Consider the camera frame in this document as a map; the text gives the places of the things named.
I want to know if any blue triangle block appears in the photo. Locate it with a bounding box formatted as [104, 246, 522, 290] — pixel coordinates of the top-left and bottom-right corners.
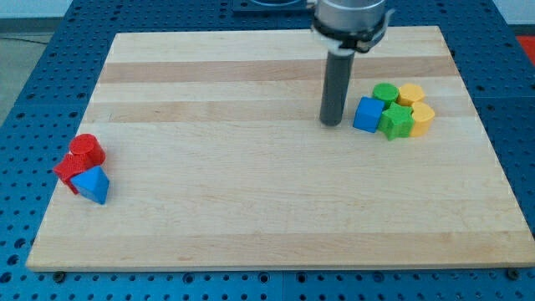
[71, 166, 110, 205]

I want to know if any blue cube block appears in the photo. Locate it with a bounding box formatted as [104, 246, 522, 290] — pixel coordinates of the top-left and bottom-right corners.
[353, 96, 385, 133]

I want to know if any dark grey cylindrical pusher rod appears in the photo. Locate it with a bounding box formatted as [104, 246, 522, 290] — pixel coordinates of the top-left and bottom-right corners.
[319, 53, 354, 126]

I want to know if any green star block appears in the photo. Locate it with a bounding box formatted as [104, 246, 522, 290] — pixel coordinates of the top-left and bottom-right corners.
[378, 103, 415, 140]

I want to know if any green cylinder block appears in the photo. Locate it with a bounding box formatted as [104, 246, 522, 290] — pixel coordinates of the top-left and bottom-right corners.
[372, 83, 399, 109]

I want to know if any yellow hexagon block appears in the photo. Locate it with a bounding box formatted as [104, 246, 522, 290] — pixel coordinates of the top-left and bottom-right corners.
[396, 83, 425, 106]

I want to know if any yellow heart block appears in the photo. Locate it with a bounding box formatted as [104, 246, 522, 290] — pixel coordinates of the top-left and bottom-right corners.
[410, 102, 436, 137]

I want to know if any red cylinder block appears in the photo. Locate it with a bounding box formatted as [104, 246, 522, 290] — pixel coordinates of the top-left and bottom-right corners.
[69, 134, 106, 166]

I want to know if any red star block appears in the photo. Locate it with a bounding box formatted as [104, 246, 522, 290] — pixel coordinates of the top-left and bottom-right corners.
[53, 153, 94, 194]

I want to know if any dark blue base plate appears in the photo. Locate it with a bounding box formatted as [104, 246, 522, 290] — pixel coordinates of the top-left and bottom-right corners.
[231, 0, 317, 13]

